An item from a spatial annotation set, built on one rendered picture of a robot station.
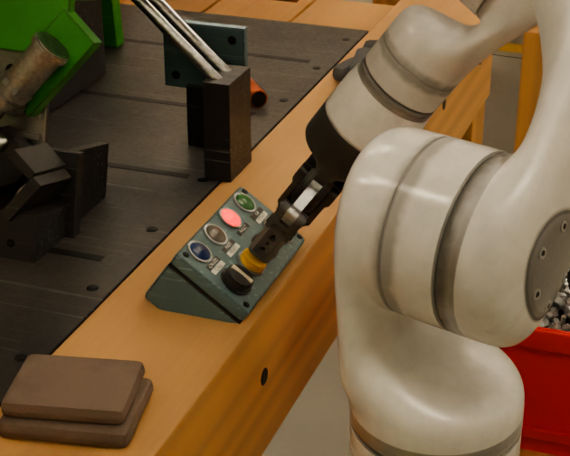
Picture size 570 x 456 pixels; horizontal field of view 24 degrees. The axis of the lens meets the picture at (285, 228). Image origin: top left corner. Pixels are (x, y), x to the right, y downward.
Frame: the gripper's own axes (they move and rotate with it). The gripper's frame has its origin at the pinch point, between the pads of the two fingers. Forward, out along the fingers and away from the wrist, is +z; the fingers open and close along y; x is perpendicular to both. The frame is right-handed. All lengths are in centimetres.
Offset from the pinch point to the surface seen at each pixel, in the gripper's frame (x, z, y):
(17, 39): -30.0, 5.4, -7.2
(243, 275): 0.2, 2.1, 3.7
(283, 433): 26, 98, -101
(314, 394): 27, 98, -116
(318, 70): -9, 13, -57
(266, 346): 5.7, 7.3, 2.4
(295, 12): -19, 22, -86
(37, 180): -19.7, 11.1, 0.1
